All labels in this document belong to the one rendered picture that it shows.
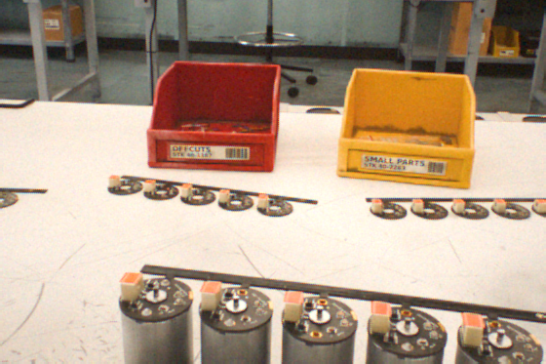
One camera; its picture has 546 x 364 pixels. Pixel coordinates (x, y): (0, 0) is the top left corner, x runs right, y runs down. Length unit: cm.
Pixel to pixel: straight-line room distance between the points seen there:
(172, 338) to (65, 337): 11
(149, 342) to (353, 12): 442
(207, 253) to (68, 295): 8
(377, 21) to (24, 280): 434
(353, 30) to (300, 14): 39
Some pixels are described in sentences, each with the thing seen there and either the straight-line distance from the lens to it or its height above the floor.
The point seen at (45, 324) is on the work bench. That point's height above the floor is 75.
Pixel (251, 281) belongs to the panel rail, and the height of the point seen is 81.
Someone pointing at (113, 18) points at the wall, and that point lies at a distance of 485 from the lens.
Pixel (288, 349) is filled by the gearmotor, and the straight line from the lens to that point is 21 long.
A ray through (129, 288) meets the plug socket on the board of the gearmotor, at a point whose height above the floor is 82.
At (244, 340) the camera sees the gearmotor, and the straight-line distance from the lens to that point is 21.
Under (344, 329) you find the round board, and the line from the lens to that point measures 21.
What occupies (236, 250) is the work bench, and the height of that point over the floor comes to 75.
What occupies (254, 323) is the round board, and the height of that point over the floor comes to 81.
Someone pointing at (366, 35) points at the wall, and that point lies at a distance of 463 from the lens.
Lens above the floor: 93
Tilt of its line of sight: 21 degrees down
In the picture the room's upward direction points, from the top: 1 degrees clockwise
